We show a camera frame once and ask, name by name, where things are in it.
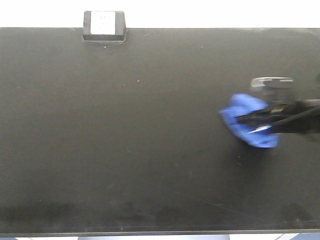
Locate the blue microfiber cloth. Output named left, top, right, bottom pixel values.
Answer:
left=218, top=93, right=279, bottom=148

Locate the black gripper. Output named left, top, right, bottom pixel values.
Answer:
left=236, top=98, right=320, bottom=134

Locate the black power outlet box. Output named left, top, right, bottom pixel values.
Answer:
left=82, top=11, right=127, bottom=42

